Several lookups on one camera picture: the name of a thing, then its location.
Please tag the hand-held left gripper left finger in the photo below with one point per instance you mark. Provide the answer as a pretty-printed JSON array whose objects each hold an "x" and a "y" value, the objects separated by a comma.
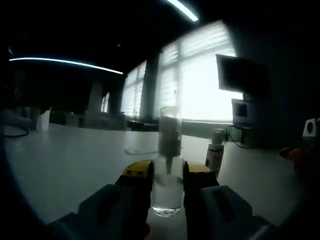
[{"x": 125, "y": 205}]

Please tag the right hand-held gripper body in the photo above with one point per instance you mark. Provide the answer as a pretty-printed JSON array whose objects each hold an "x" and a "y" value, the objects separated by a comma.
[{"x": 310, "y": 127}]

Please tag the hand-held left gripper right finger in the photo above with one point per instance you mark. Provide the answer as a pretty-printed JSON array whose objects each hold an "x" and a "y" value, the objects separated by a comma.
[{"x": 212, "y": 212}]

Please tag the clear pump bottle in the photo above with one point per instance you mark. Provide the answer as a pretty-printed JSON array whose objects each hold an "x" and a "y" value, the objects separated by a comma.
[{"x": 166, "y": 197}]

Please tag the white pump bottle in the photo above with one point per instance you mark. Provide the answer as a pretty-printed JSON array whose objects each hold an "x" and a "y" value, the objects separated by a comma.
[{"x": 215, "y": 157}]

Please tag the small lit monitor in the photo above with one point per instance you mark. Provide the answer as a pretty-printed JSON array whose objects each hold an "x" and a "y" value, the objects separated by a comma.
[{"x": 241, "y": 111}]

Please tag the low bench by window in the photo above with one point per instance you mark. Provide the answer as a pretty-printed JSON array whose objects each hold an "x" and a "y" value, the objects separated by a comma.
[{"x": 142, "y": 125}]

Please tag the straight ceiling light strip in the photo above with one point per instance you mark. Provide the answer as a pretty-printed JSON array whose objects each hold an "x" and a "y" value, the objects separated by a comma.
[{"x": 62, "y": 61}]

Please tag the long curved ceiling light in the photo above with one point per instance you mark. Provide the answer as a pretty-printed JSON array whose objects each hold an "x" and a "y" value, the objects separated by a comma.
[{"x": 185, "y": 10}]

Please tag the dark wall monitor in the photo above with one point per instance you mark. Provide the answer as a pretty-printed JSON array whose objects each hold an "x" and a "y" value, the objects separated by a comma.
[{"x": 240, "y": 72}]

